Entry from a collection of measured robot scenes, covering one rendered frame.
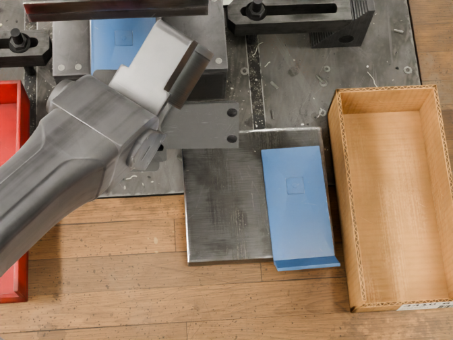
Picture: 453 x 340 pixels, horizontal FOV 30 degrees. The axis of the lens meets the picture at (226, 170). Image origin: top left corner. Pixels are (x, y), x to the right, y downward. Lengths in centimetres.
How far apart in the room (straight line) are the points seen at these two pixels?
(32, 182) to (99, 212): 41
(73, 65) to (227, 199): 23
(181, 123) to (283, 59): 32
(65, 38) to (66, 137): 38
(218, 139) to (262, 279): 24
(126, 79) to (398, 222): 43
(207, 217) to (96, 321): 17
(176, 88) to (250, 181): 29
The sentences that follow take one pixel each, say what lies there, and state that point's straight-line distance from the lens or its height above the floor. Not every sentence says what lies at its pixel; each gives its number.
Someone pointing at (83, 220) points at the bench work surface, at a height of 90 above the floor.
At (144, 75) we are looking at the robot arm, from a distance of 72.
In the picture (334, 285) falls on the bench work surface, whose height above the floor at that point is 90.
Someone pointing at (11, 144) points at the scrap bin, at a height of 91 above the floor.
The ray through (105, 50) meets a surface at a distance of 98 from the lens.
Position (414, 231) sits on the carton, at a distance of 103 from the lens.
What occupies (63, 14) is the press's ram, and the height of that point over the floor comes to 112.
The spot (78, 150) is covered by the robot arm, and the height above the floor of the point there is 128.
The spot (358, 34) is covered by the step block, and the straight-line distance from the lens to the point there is 108.
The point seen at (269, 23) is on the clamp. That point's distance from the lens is 102.
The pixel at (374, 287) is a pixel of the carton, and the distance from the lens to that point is 100.
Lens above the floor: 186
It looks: 70 degrees down
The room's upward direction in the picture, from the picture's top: 7 degrees clockwise
